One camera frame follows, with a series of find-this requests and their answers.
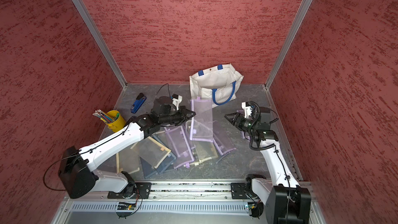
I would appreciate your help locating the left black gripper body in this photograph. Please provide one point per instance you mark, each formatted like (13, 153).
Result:
(176, 118)

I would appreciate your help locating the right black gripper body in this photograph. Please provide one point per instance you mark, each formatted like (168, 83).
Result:
(245, 124)

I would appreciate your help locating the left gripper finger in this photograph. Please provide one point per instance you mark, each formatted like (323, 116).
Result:
(186, 113)
(186, 121)

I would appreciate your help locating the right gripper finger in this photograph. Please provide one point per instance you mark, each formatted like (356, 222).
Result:
(234, 123)
(232, 116)

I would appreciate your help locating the purple mesh pouch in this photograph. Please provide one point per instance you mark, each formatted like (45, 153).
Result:
(203, 109)
(176, 138)
(222, 142)

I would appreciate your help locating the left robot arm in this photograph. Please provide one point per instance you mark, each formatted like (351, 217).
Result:
(79, 171)

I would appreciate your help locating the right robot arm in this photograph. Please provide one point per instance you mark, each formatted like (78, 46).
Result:
(283, 200)

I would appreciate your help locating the purple mesh pouch back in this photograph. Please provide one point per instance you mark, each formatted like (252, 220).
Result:
(222, 142)

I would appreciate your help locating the white canvas tote bag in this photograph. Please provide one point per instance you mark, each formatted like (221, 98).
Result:
(219, 84)

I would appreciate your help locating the beige trim mesh pouch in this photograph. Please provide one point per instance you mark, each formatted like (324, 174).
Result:
(151, 151)

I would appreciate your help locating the yellow pencil cup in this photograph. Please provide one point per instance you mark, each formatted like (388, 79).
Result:
(118, 121)

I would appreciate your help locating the dark blue mesh pouch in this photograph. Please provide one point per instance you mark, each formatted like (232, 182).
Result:
(167, 164)

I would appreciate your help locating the beige pouch far left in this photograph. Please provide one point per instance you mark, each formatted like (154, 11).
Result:
(127, 160)

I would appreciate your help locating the blue stapler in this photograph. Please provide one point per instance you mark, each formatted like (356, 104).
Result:
(141, 98)

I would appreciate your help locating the coloured pencils bundle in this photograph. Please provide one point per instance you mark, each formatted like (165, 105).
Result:
(103, 116)

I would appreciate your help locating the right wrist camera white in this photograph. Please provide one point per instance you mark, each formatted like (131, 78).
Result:
(249, 110)

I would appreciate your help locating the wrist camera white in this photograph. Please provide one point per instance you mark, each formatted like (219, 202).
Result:
(249, 110)
(176, 100)

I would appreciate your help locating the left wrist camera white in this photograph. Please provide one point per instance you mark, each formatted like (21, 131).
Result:
(176, 100)

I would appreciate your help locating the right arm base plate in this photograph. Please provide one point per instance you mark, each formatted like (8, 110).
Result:
(240, 191)

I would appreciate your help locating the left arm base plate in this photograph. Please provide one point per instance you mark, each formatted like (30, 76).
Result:
(140, 189)

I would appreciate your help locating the aluminium front rail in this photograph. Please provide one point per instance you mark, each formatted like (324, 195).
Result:
(178, 197)

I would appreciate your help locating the left aluminium corner post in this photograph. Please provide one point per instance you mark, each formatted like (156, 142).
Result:
(93, 29)

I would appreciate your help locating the aluminium corner post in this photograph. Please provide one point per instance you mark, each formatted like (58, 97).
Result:
(298, 19)
(93, 29)

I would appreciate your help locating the right aluminium corner post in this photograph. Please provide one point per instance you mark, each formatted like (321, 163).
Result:
(298, 19)

